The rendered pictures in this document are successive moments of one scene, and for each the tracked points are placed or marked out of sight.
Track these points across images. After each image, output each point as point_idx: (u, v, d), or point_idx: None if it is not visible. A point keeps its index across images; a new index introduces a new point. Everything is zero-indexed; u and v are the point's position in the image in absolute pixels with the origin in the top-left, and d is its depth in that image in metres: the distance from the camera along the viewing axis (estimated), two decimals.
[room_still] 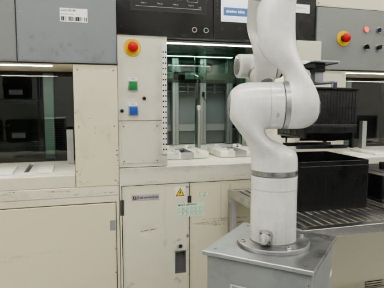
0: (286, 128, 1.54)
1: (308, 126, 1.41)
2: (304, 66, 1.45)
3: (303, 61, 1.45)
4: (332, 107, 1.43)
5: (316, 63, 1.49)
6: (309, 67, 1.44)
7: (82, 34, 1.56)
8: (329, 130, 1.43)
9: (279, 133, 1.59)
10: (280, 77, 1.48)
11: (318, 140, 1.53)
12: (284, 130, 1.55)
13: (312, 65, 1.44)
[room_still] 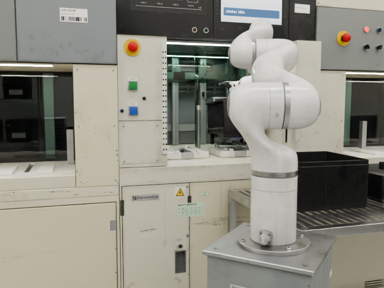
0: (238, 131, 1.97)
1: None
2: None
3: None
4: None
5: None
6: None
7: (82, 34, 1.56)
8: None
9: (227, 135, 1.95)
10: None
11: (237, 139, 2.09)
12: (235, 132, 1.97)
13: None
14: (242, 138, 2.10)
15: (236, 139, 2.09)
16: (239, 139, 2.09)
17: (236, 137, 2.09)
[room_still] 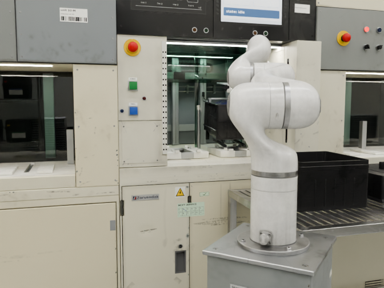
0: (230, 134, 2.05)
1: None
2: None
3: None
4: None
5: None
6: None
7: (82, 34, 1.56)
8: None
9: (220, 138, 2.04)
10: None
11: None
12: (228, 135, 2.05)
13: None
14: None
15: None
16: None
17: None
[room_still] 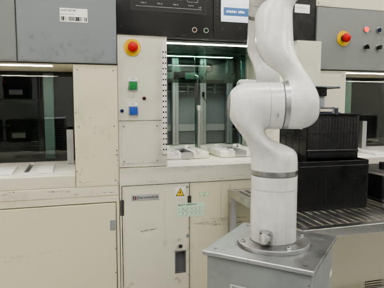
0: None
1: (310, 152, 1.42)
2: None
3: None
4: (333, 132, 1.44)
5: (318, 88, 1.50)
6: None
7: (82, 34, 1.56)
8: (330, 155, 1.44)
9: None
10: None
11: None
12: None
13: None
14: None
15: None
16: None
17: None
